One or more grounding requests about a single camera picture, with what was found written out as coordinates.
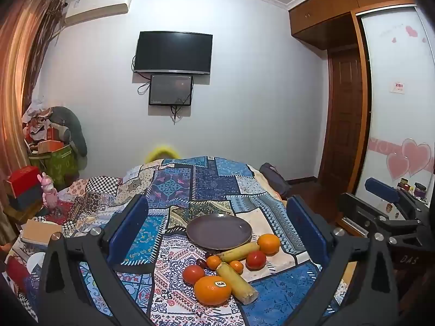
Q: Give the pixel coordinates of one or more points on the dark grey box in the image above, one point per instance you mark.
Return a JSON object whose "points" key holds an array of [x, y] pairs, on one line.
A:
{"points": [[25, 199]]}

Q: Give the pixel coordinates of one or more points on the green bag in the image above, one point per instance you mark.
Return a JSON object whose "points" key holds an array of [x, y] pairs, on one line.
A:
{"points": [[57, 164]]}

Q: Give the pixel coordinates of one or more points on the pink rabbit toy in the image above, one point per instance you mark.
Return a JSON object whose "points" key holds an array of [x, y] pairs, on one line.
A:
{"points": [[49, 193]]}

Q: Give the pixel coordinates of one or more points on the brown wooden door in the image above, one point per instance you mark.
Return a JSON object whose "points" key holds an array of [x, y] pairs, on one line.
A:
{"points": [[343, 119]]}

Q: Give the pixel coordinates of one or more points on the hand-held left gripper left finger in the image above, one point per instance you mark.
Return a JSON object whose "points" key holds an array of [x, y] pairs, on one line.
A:
{"points": [[129, 232]]}

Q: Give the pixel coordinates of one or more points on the small black wall monitor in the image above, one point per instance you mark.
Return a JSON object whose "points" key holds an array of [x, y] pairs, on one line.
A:
{"points": [[170, 90]]}

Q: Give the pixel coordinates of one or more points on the yellow plastic object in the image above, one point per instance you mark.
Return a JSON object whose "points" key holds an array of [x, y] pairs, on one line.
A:
{"points": [[161, 152]]}

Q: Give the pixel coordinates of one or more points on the red box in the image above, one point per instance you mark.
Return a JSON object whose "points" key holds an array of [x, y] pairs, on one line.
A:
{"points": [[22, 178]]}

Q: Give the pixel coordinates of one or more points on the checkered cloth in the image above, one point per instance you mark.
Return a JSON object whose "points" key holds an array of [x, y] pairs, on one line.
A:
{"points": [[100, 185]]}

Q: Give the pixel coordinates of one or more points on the red tomato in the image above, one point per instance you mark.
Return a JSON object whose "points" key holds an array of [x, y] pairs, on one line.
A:
{"points": [[193, 274], [256, 259]]}

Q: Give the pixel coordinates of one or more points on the white air conditioner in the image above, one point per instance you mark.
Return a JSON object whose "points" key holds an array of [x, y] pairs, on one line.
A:
{"points": [[98, 6]]}

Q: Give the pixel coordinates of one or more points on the white sliding wardrobe door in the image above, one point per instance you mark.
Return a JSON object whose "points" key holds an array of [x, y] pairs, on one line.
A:
{"points": [[397, 102]]}

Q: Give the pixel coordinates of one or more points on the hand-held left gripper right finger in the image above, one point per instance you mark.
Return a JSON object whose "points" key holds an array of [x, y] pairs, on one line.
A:
{"points": [[306, 232]]}

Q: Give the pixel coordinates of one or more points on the dark purple plate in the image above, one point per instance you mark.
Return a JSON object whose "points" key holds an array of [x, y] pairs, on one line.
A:
{"points": [[219, 232]]}

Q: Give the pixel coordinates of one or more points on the wooden overhead cabinet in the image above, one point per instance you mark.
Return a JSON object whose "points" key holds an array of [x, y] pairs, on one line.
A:
{"points": [[340, 6]]}

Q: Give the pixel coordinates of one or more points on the large orange with sticker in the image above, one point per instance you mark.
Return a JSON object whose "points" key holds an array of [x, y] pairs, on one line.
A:
{"points": [[212, 290]]}

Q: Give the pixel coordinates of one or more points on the dark bag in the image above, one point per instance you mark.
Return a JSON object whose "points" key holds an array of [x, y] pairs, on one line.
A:
{"points": [[273, 178]]}

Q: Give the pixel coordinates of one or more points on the blue patchwork printed blanket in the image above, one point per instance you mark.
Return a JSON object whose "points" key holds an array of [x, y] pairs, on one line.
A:
{"points": [[204, 183]]}

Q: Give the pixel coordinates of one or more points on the orange curtain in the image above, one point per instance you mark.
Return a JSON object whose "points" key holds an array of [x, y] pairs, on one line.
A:
{"points": [[15, 74]]}

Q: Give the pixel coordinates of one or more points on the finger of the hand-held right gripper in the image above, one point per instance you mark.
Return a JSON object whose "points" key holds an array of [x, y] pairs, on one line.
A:
{"points": [[380, 189], [360, 212]]}

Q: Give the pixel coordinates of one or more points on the small jar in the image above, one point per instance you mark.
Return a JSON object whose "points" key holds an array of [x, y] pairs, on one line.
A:
{"points": [[404, 184], [420, 190]]}

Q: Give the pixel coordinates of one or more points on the black wall television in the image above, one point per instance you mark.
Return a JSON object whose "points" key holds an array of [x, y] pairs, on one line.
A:
{"points": [[173, 52]]}

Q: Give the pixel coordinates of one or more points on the small tangerine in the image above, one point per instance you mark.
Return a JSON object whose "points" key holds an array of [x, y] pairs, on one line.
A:
{"points": [[213, 262], [237, 267]]}

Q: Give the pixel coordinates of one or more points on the plain orange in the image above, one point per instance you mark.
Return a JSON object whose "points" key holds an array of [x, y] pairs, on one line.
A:
{"points": [[268, 243]]}

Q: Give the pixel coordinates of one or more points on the pile of clutter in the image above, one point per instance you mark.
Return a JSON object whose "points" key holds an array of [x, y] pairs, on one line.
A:
{"points": [[39, 122]]}

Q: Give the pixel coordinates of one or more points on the brown cardboard box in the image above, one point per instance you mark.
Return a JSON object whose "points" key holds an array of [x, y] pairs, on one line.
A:
{"points": [[37, 232]]}

